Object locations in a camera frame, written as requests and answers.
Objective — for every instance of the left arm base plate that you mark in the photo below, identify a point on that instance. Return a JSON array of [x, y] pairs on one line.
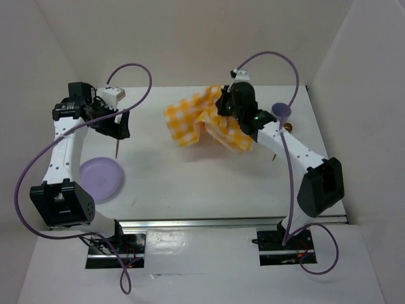
[[131, 251]]

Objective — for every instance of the copper spoon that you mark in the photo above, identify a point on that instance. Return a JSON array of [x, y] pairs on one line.
[[288, 127]]

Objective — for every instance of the aluminium rail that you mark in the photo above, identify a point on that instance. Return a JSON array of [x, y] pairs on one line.
[[199, 223], [90, 94]]

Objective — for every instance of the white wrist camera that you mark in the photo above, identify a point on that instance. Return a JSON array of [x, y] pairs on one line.
[[239, 75], [112, 96]]

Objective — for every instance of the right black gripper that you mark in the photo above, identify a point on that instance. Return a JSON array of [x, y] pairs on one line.
[[225, 94]]

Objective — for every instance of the aluminium left rail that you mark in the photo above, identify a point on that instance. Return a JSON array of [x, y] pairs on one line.
[[90, 94]]

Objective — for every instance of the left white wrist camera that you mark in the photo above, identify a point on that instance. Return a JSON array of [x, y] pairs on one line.
[[112, 96]]

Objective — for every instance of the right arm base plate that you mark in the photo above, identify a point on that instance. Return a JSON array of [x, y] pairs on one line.
[[271, 251]]

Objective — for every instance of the yellow checkered cloth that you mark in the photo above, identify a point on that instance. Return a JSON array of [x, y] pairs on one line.
[[189, 118]]

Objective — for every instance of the copper fork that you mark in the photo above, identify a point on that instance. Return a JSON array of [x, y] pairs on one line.
[[117, 148]]

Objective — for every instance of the aluminium front rail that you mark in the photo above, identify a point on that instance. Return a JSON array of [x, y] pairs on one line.
[[199, 223]]

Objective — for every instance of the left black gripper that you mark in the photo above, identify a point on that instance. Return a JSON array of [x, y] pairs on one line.
[[116, 130]]

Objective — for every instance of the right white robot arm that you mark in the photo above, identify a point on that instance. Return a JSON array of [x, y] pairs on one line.
[[316, 182]]

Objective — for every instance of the lavender cup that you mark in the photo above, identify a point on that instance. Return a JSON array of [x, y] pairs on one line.
[[281, 112]]

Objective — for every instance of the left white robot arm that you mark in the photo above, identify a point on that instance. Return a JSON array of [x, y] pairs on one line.
[[60, 199]]

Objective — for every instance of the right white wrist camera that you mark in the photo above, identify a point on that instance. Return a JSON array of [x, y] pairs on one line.
[[239, 75]]

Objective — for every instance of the lavender plate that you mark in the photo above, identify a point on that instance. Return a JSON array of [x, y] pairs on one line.
[[101, 177]]

